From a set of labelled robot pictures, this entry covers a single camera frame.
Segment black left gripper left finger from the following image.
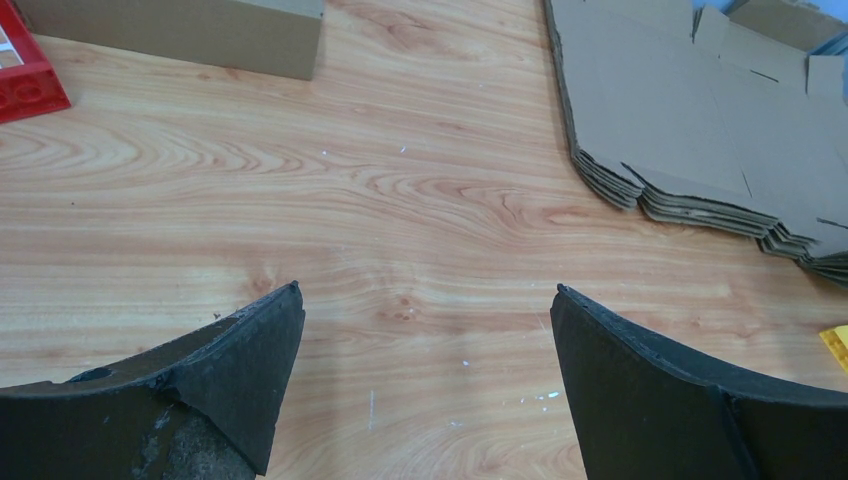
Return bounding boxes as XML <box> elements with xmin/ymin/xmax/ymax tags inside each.
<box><xmin>1</xmin><ymin>282</ymin><xmax>305</xmax><ymax>479</ymax></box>

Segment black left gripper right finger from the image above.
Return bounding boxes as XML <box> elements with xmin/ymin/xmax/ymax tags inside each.
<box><xmin>550</xmin><ymin>285</ymin><xmax>847</xmax><ymax>479</ymax></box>

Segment closed brown cardboard box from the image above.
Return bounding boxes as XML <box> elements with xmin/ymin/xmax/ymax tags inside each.
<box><xmin>16</xmin><ymin>0</ymin><xmax>324</xmax><ymax>80</ymax></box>

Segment yellow plastic triangle block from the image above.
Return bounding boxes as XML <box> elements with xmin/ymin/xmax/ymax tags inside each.
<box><xmin>819</xmin><ymin>325</ymin><xmax>848</xmax><ymax>373</ymax></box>

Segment stack of flat cardboard sheets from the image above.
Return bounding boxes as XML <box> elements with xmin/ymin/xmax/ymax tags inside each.
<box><xmin>544</xmin><ymin>1</ymin><xmax>847</xmax><ymax>285</ymax></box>

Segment red plastic window block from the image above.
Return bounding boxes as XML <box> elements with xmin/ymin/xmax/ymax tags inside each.
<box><xmin>1</xmin><ymin>1</ymin><xmax>71</xmax><ymax>123</ymax></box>

